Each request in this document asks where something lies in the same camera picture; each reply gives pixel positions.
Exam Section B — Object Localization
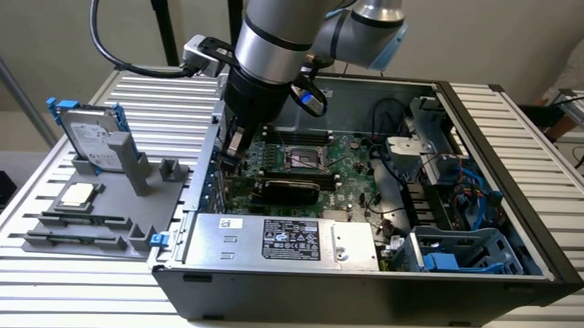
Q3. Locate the CPU socket with metal frame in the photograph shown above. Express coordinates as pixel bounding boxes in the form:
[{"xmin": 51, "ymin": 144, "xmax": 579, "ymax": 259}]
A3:
[{"xmin": 281, "ymin": 144, "xmax": 333, "ymax": 171}]

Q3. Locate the black RAM slot bank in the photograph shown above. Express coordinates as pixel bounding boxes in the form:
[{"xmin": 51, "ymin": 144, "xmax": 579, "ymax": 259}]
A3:
[
  {"xmin": 262, "ymin": 172, "xmax": 343, "ymax": 192},
  {"xmin": 261, "ymin": 127, "xmax": 338, "ymax": 145}
]

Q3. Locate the grey power supply unit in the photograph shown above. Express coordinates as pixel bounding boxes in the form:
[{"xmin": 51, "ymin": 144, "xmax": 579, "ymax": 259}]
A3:
[{"xmin": 183, "ymin": 213, "xmax": 383, "ymax": 273}]

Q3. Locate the blue data wire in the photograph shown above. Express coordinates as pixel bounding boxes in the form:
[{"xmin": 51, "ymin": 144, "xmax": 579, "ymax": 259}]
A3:
[{"xmin": 453, "ymin": 163, "xmax": 505, "ymax": 215}]

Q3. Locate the blue USB plug cable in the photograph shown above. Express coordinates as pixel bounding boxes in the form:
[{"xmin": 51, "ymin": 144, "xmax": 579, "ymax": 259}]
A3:
[{"xmin": 289, "ymin": 80, "xmax": 330, "ymax": 118}]

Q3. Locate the black power wire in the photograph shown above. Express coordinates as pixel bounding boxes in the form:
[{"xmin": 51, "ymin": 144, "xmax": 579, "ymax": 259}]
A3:
[{"xmin": 370, "ymin": 98, "xmax": 408, "ymax": 139}]

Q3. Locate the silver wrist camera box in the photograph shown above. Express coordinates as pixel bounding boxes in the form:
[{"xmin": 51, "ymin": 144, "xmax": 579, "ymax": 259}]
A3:
[{"xmin": 182, "ymin": 34, "xmax": 226, "ymax": 77}]

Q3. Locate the hard disk in blue caddy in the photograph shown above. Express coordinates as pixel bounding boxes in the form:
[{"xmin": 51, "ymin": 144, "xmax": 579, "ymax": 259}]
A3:
[{"xmin": 44, "ymin": 96, "xmax": 139, "ymax": 176}]

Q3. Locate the grey parts rack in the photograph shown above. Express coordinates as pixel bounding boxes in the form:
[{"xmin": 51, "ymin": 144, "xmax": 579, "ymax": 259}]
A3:
[{"xmin": 19, "ymin": 131, "xmax": 196, "ymax": 263}]

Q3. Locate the black open PC case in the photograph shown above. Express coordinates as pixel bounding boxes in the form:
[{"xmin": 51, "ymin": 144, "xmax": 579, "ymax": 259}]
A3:
[{"xmin": 146, "ymin": 72, "xmax": 584, "ymax": 321}]

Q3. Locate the black stand pole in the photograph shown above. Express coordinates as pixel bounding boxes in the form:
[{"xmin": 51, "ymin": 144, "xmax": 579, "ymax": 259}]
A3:
[{"xmin": 148, "ymin": 0, "xmax": 180, "ymax": 68}]

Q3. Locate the blue disk caddy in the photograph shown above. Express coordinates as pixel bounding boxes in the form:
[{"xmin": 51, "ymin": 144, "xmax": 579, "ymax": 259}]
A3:
[{"xmin": 422, "ymin": 251, "xmax": 462, "ymax": 273}]

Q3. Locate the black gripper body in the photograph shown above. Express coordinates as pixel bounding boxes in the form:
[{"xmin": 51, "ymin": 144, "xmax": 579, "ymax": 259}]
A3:
[{"xmin": 222, "ymin": 66, "xmax": 293, "ymax": 129}]

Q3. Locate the thick black camera cable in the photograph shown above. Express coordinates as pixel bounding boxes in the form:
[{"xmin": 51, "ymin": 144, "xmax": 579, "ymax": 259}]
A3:
[{"xmin": 88, "ymin": 0, "xmax": 194, "ymax": 79}]

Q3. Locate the silver CPU chip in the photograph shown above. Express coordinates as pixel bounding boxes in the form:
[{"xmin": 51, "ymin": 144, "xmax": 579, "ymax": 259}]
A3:
[{"xmin": 60, "ymin": 183, "xmax": 100, "ymax": 208}]

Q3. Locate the green motherboard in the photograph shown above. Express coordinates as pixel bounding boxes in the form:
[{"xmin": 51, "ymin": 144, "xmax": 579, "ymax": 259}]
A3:
[{"xmin": 218, "ymin": 131, "xmax": 408, "ymax": 242}]

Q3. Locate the metal drive cage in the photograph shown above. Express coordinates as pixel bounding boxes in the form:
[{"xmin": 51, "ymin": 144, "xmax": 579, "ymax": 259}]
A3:
[{"xmin": 383, "ymin": 96, "xmax": 472, "ymax": 187}]

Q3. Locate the grey metal pole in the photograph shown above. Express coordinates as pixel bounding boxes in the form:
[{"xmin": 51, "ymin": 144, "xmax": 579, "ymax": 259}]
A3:
[{"xmin": 0, "ymin": 55, "xmax": 52, "ymax": 148}]

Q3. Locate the green RAM stick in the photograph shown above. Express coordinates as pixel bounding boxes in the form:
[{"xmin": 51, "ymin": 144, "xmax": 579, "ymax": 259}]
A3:
[{"xmin": 25, "ymin": 231, "xmax": 120, "ymax": 246}]

